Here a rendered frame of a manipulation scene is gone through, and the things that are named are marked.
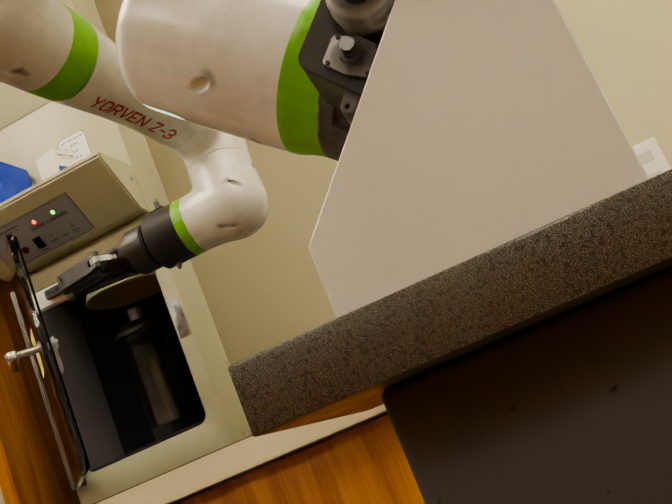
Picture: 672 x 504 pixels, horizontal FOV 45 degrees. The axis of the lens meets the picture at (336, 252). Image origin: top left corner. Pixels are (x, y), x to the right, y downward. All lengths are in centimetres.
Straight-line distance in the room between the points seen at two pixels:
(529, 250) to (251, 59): 26
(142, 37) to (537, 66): 31
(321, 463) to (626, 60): 113
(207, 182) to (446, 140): 80
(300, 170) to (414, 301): 149
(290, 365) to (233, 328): 148
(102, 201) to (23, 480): 51
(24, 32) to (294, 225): 103
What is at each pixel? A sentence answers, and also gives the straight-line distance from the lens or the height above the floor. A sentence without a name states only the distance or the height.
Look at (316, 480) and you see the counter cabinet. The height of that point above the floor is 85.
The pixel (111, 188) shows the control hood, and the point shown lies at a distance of 150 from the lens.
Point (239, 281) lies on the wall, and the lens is 191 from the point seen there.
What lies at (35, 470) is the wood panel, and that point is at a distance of 161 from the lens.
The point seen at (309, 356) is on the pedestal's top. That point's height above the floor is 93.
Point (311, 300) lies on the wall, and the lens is 184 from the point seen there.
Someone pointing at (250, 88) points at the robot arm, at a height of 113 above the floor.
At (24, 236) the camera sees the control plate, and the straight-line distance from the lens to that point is 159.
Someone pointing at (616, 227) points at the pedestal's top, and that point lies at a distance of 42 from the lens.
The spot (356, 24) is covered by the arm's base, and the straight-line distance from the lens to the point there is 51.
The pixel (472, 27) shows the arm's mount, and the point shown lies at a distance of 47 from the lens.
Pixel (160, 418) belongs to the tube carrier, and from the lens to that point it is 157.
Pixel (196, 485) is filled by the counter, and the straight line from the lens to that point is 114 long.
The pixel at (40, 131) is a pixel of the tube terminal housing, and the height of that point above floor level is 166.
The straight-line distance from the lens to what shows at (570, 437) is 47.
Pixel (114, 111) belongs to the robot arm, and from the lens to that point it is 112.
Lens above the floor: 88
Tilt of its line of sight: 13 degrees up
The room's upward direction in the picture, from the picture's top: 23 degrees counter-clockwise
